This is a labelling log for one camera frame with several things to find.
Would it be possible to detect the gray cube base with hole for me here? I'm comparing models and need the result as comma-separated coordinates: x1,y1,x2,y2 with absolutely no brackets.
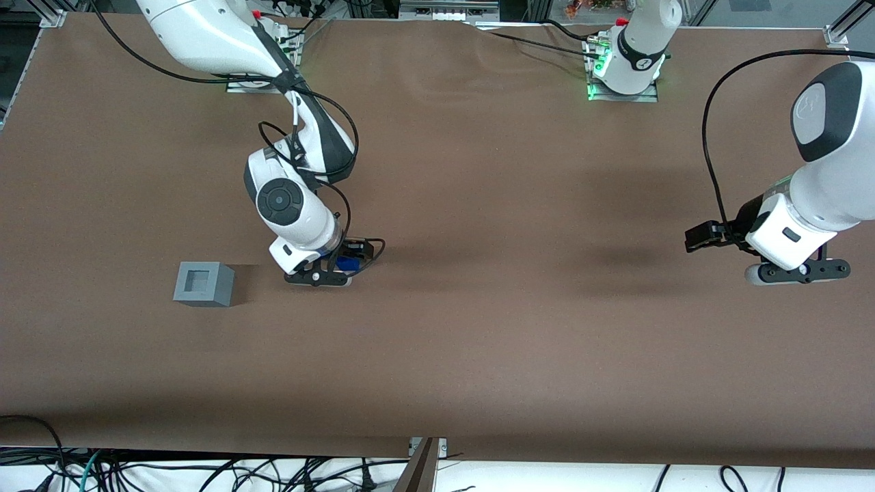
173,261,236,308

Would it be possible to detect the brown table cover sheet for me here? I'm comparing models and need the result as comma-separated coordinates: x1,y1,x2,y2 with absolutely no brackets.
0,12,875,472

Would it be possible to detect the white power strip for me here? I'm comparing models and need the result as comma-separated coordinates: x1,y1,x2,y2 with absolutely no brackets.
399,0,501,23

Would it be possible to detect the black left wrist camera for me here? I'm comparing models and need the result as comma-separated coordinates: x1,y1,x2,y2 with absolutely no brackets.
685,220,739,254

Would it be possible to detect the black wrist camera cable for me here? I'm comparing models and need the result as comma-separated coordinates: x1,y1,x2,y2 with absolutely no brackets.
89,0,387,274
701,48,875,240

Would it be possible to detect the long black floor cable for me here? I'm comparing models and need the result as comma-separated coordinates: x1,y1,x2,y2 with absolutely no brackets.
103,456,411,492

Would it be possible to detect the black base power cable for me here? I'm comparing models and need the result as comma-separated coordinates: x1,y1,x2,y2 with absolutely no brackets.
280,14,336,42

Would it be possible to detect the teal cable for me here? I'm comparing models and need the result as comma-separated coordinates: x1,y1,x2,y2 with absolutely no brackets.
75,450,103,492

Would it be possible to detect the black looped floor cable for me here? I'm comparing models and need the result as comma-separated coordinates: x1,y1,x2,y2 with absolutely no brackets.
0,415,66,492

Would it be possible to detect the thin black base cable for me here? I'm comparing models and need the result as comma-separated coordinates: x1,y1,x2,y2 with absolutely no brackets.
479,29,602,62

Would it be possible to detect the thick black base cable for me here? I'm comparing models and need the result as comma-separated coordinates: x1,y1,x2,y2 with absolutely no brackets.
543,19,602,45

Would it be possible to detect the aluminium side rail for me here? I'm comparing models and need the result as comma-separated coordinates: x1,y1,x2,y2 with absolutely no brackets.
0,55,31,131

